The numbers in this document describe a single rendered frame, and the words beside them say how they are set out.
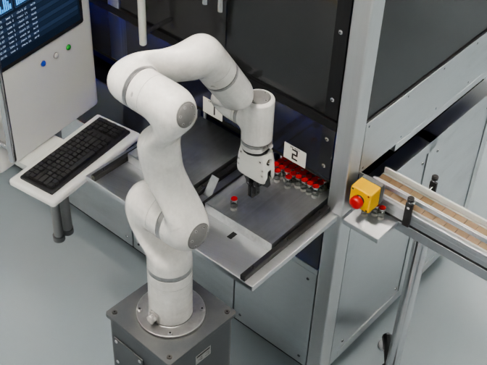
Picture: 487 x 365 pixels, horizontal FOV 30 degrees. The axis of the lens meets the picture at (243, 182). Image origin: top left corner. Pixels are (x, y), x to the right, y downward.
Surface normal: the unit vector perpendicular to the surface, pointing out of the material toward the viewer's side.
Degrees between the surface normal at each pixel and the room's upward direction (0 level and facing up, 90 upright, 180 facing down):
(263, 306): 90
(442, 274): 0
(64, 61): 90
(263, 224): 0
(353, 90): 90
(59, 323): 0
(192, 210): 62
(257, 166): 90
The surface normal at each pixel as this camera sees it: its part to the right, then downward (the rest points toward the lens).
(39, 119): 0.83, 0.39
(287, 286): -0.65, 0.48
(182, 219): 0.40, 0.21
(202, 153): 0.04, -0.75
